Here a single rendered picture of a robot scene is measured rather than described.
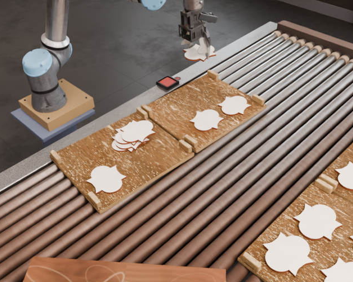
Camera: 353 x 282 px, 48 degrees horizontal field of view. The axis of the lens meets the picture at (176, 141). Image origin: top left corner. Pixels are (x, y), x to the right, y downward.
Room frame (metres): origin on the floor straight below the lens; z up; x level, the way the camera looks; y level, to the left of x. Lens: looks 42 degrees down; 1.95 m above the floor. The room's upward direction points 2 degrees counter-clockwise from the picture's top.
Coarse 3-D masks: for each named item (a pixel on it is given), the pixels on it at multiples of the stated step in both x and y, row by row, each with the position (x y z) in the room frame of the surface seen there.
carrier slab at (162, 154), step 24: (120, 120) 1.27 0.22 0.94; (72, 144) 1.13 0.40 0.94; (96, 144) 1.13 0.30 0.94; (144, 144) 1.12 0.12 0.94; (168, 144) 1.12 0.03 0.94; (72, 168) 1.00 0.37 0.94; (120, 168) 1.00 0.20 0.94; (144, 168) 0.99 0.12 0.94; (168, 168) 0.99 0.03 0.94; (120, 192) 0.88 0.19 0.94
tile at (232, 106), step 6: (234, 96) 1.40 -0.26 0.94; (240, 96) 1.40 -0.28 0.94; (222, 102) 1.36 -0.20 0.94; (228, 102) 1.36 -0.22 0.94; (234, 102) 1.36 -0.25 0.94; (240, 102) 1.36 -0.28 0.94; (246, 102) 1.35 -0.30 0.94; (222, 108) 1.32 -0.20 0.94; (228, 108) 1.32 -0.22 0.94; (234, 108) 1.32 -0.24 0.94; (240, 108) 1.32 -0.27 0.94; (246, 108) 1.32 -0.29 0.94; (228, 114) 1.28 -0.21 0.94; (234, 114) 1.28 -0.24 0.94; (240, 114) 1.28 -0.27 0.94
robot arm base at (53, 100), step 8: (56, 88) 1.41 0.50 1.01; (32, 96) 1.40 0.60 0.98; (40, 96) 1.38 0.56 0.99; (48, 96) 1.38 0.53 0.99; (56, 96) 1.40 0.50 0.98; (64, 96) 1.45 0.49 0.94; (32, 104) 1.39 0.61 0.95; (40, 104) 1.37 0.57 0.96; (48, 104) 1.37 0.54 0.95; (56, 104) 1.38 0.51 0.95; (64, 104) 1.41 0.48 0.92
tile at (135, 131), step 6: (144, 120) 1.22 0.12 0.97; (132, 126) 1.19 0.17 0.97; (138, 126) 1.19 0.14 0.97; (144, 126) 1.19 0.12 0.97; (150, 126) 1.18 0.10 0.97; (126, 132) 1.16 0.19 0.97; (132, 132) 1.15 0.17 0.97; (138, 132) 1.15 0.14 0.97; (144, 132) 1.15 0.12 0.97; (150, 132) 1.15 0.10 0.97; (126, 138) 1.12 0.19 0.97; (132, 138) 1.12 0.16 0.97; (138, 138) 1.12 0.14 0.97; (144, 138) 1.12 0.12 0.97
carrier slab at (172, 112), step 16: (208, 80) 1.55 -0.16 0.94; (176, 96) 1.43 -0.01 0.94; (192, 96) 1.42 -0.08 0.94; (208, 96) 1.42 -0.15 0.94; (224, 96) 1.42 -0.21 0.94; (160, 112) 1.31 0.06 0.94; (176, 112) 1.31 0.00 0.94; (192, 112) 1.31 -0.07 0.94; (256, 112) 1.30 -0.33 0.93; (176, 128) 1.21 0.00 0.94; (192, 128) 1.21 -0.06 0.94; (224, 128) 1.20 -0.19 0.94; (208, 144) 1.12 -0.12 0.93
